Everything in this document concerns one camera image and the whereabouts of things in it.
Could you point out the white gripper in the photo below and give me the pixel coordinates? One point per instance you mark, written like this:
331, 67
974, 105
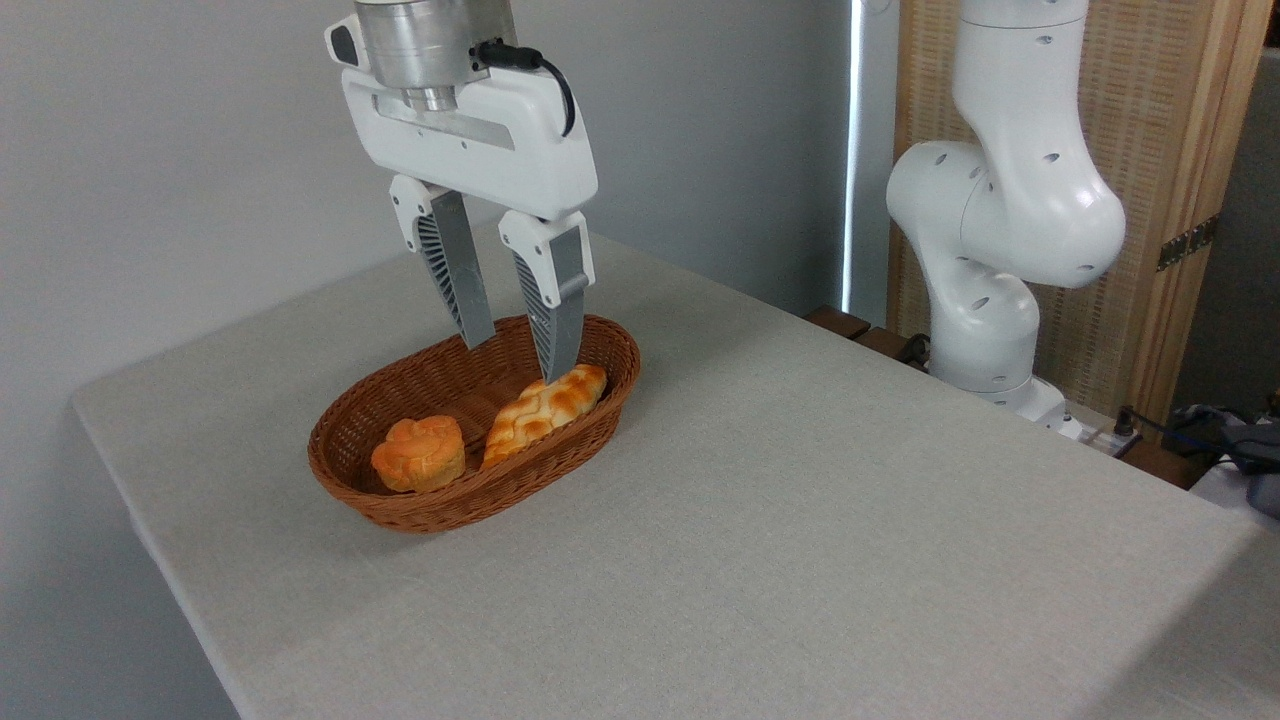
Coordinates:
480, 140

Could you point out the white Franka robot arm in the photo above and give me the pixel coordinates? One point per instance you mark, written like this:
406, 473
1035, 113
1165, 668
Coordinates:
1010, 200

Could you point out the dark blue grey bag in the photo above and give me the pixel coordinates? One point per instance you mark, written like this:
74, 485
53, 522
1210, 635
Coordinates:
1240, 450

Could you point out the round orange flower-shaped bread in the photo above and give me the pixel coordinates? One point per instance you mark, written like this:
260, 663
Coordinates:
420, 458

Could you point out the white power strip with plug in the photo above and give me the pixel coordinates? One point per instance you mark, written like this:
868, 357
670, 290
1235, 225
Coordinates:
1100, 435

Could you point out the brown wicker oval basket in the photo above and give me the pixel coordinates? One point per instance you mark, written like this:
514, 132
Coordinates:
420, 515

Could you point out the long braided golden bread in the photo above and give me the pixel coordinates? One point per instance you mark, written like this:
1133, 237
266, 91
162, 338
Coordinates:
540, 410

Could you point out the metal screen hinge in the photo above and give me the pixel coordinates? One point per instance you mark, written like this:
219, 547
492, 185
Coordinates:
1188, 243

